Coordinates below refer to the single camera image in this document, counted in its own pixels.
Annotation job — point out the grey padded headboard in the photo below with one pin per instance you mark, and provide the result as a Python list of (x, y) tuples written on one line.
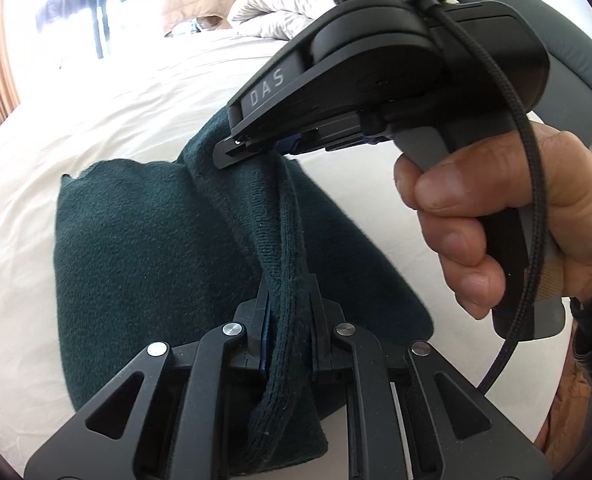
[(571, 35)]

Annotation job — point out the person's brown clothing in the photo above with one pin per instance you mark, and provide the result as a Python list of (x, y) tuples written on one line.
[(571, 400)]

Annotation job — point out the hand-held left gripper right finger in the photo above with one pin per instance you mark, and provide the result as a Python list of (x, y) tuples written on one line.
[(318, 345)]

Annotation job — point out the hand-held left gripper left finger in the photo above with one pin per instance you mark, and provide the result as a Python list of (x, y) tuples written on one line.
[(265, 345)]

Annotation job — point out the dark green knit sweater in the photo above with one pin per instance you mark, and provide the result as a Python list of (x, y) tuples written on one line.
[(150, 235)]

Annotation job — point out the bed with white sheet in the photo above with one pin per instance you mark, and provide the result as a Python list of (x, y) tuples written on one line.
[(100, 110)]

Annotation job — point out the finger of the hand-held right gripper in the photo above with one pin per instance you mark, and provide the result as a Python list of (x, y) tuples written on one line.
[(225, 154)]

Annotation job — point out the person's right hand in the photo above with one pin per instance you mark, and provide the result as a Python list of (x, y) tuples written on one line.
[(451, 185)]

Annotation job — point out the white pillows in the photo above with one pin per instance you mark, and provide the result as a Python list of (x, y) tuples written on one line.
[(276, 10)]

